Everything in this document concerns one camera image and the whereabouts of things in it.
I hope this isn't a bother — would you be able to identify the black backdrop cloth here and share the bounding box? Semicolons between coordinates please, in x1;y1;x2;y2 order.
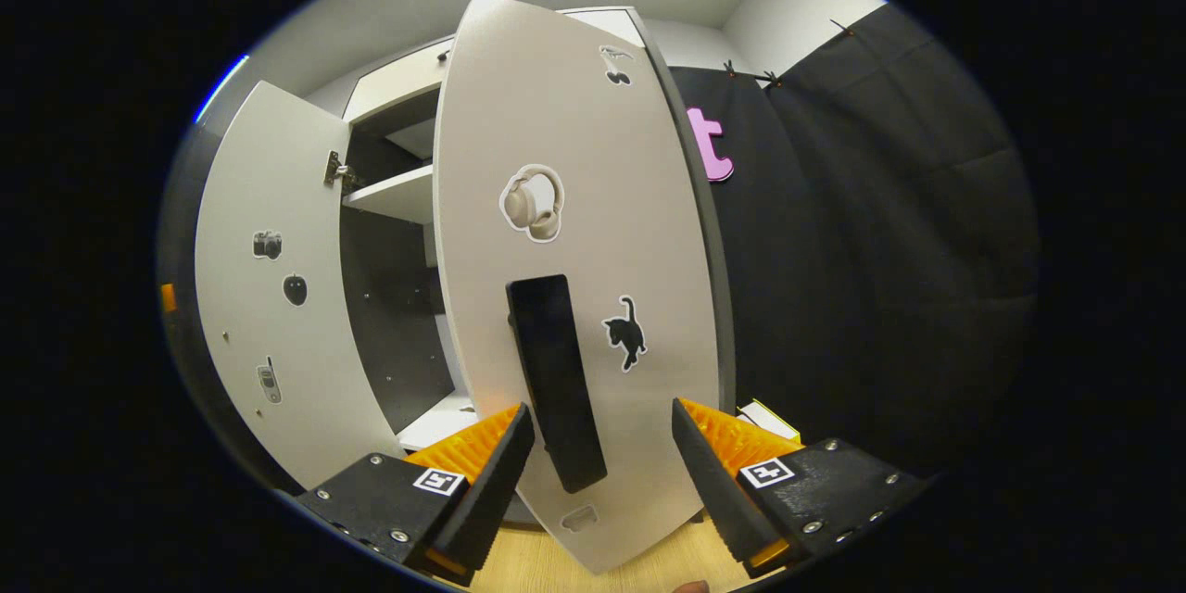
158;5;1039;483

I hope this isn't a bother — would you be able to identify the white cabinet shelf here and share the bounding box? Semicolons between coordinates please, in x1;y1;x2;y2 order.
341;165;436;225
397;389;483;452

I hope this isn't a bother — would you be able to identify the yellow book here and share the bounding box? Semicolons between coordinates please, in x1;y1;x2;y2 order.
737;398;802;444

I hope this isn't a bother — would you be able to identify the cabinet door with cat sticker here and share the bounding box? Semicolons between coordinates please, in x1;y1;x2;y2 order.
433;0;738;575

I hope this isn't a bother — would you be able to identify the white shoe cabinet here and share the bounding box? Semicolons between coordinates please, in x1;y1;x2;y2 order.
338;6;650;455

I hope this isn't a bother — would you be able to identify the metal door hinge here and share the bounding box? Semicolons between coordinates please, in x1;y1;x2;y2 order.
322;151;360;194

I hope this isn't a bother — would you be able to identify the cabinet door with camera sticker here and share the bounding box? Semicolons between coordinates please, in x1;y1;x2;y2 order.
193;80;409;492

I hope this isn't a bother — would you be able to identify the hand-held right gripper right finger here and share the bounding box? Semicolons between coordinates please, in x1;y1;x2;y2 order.
670;397;932;580

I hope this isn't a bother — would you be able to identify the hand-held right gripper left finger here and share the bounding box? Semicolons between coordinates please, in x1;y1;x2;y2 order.
295;403;536;587

